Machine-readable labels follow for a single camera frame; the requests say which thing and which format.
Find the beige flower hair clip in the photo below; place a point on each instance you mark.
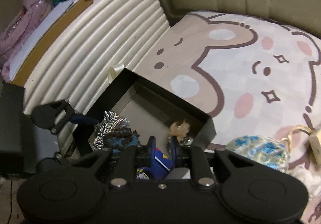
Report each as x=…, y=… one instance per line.
x=180, y=130

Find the pink puffer jacket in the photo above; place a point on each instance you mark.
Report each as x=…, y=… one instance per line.
x=33, y=12

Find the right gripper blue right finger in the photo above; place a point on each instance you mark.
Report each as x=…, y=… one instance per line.
x=193, y=158

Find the bear print bed mat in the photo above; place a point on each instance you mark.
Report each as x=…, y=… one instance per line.
x=253, y=77

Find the white ribbed suitcase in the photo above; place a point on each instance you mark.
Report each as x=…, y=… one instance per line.
x=73, y=65

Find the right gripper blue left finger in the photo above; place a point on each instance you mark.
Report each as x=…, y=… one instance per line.
x=129, y=160

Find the red blue card box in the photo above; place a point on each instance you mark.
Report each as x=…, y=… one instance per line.
x=161, y=166

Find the white papers on cardboard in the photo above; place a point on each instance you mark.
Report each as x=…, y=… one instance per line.
x=42, y=31

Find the white yarn ball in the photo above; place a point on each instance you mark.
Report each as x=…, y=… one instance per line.
x=310, y=180

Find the black open storage box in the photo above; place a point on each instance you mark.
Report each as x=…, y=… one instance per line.
x=151, y=110

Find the brown blue crochet item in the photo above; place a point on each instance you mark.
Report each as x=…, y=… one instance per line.
x=120, y=139

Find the black white striped scrunchie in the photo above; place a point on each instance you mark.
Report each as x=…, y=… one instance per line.
x=110, y=122

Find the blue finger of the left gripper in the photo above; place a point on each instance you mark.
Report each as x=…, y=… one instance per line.
x=83, y=119

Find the blue floral fabric pouch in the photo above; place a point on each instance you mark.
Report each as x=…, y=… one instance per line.
x=264, y=150

